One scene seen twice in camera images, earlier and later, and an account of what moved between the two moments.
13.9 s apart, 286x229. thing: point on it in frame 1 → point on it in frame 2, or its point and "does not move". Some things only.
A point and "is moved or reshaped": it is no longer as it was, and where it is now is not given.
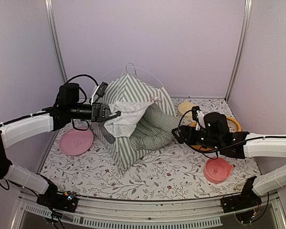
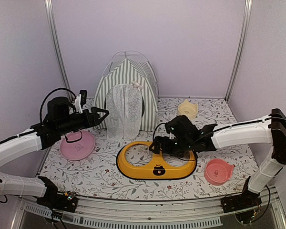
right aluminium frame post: x=242 y=38 does not move
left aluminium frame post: x=52 y=24 does not move
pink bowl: x=216 y=171 does not move
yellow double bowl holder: x=234 y=126 is moved or reshaped
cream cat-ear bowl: x=184 y=107 does not move
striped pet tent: x=133 y=97 is moved or reshaped
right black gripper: x=186 y=130 → x=165 y=149
